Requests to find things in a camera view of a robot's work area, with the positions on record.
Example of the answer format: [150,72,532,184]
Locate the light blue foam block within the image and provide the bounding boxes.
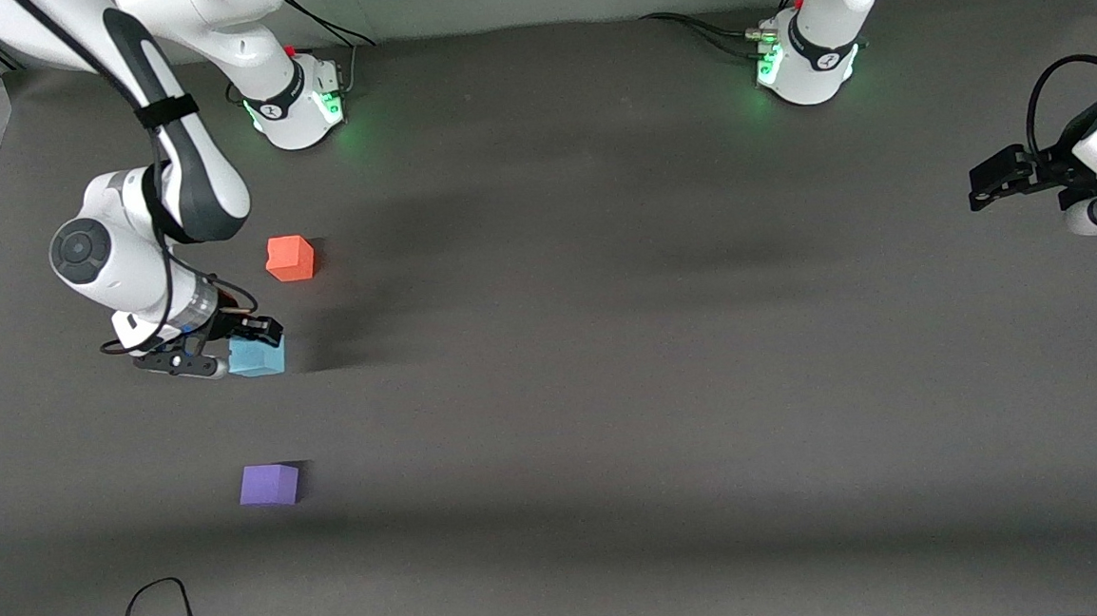
[225,335,288,380]

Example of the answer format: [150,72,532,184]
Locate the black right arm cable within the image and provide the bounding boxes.
[10,0,263,361]

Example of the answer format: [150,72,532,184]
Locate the black left base cable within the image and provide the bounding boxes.
[637,0,815,67]

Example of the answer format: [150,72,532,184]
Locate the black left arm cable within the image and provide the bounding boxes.
[1022,52,1097,158]

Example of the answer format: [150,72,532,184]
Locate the orange foam block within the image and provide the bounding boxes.
[264,234,318,284]

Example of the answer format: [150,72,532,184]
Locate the purple foam block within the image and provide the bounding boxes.
[238,462,302,509]

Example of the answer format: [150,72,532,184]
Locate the black right base cable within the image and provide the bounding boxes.
[282,0,381,104]

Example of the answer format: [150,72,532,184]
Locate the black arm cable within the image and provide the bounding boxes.
[1022,52,1097,158]
[10,0,263,361]

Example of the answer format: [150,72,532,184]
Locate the black base cable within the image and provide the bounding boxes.
[637,0,815,67]
[282,0,381,104]

